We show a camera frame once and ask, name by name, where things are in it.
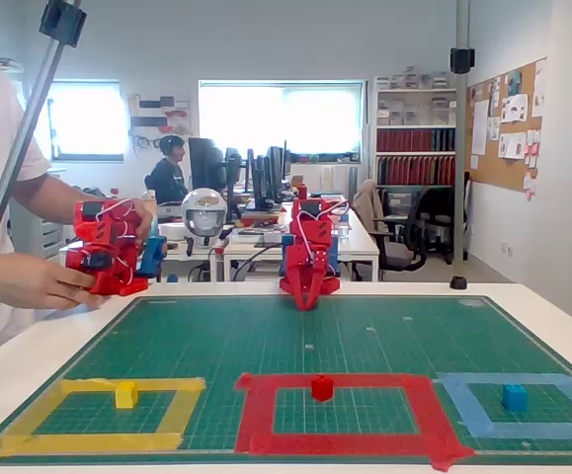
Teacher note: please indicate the red tape square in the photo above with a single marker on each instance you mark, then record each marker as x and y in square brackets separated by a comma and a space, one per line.
[340, 444]

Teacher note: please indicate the black pole clamp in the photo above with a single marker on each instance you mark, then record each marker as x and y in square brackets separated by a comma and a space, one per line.
[63, 22]
[462, 60]

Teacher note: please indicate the yellow cube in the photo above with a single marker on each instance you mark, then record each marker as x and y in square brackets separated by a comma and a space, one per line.
[126, 396]

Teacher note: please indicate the upright grey pole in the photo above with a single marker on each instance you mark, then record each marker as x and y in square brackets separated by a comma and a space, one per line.
[460, 148]

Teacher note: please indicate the person's left hand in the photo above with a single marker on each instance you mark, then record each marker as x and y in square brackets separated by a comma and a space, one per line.
[144, 222]

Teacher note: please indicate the cork notice board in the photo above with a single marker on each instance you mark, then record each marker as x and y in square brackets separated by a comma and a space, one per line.
[493, 163]

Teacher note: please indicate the white bookcase with binders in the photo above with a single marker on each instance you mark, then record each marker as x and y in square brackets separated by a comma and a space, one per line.
[414, 140]

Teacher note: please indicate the small bright window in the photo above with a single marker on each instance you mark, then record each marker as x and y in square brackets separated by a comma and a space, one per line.
[88, 118]

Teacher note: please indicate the green cutting mat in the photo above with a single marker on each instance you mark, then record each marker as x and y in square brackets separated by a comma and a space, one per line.
[216, 336]

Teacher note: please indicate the white tool pegboard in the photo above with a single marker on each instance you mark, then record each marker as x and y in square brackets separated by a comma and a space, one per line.
[159, 116]

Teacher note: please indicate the small black knob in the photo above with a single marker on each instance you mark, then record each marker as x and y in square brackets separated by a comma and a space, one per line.
[458, 283]

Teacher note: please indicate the red cube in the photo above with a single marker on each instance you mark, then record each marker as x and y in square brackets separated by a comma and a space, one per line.
[322, 389]

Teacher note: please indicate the seated person dark sweater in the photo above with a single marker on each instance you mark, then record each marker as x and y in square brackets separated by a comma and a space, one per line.
[167, 180]

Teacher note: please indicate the red robot arm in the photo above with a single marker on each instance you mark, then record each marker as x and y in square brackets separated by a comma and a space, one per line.
[310, 227]

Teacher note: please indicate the person's left forearm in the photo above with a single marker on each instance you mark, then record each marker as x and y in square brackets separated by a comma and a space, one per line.
[48, 197]

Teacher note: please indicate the person's right hand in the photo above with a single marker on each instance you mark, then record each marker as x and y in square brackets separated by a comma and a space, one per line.
[58, 289]

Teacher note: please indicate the person's right forearm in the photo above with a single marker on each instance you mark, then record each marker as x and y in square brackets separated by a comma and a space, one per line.
[14, 276]

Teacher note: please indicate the white helmet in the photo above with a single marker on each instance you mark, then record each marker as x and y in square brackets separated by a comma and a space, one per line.
[204, 217]

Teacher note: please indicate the white drawer cabinet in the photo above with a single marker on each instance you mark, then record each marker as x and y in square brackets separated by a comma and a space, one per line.
[51, 239]

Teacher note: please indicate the beige jacket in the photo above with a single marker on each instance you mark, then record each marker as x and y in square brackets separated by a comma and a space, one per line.
[367, 202]

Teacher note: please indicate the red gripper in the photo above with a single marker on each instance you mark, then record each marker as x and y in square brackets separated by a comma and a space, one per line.
[306, 277]

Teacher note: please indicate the colourful drink bottle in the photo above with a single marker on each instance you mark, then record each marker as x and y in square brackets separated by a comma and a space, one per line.
[155, 231]

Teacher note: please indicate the black computer monitor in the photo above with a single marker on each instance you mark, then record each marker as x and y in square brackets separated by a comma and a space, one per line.
[233, 173]
[278, 168]
[209, 163]
[258, 178]

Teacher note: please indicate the red leader arm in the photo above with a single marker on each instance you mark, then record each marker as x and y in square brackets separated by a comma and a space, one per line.
[103, 232]

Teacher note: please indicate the blue cube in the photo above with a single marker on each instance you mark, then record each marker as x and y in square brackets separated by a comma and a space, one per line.
[514, 397]

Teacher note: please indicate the yellow tape square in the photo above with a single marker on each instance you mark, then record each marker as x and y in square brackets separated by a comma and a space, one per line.
[93, 442]

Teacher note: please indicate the wide bright window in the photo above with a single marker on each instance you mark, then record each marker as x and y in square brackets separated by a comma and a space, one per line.
[280, 113]

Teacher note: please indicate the white wall shelf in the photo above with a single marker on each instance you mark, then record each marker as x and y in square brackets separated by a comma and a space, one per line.
[4, 63]

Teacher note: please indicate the small red bottle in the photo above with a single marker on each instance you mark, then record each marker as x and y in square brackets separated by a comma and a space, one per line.
[303, 190]

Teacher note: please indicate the black office chair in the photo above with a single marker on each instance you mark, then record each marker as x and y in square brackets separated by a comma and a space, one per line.
[404, 257]
[438, 207]

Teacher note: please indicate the blue tape square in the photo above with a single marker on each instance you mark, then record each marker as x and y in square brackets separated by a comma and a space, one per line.
[513, 430]

